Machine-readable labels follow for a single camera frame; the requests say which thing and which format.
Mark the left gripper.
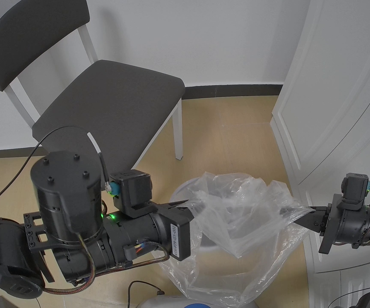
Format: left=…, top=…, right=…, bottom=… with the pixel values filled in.
left=103, top=203, right=194, bottom=268

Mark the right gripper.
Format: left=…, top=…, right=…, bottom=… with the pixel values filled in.
left=295, top=194, right=370, bottom=254

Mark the clear plastic bag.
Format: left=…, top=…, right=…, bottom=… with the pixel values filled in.
left=159, top=171, right=312, bottom=308

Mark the white trash bin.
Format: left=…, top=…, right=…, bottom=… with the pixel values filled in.
left=170, top=177, right=256, bottom=275

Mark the white chair with grey cushions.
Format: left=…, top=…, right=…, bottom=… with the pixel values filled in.
left=0, top=0, right=186, bottom=172

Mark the white wardrobe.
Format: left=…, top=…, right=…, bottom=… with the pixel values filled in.
left=270, top=0, right=370, bottom=308

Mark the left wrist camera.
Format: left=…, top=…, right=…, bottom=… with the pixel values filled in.
left=106, top=169, right=155, bottom=219

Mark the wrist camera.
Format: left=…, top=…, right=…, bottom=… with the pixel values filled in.
left=106, top=169, right=155, bottom=219
left=341, top=173, right=370, bottom=210

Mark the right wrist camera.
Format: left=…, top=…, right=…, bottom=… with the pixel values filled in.
left=341, top=173, right=370, bottom=210

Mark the black cable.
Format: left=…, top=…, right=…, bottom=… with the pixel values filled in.
left=128, top=280, right=164, bottom=308
left=0, top=125, right=110, bottom=214

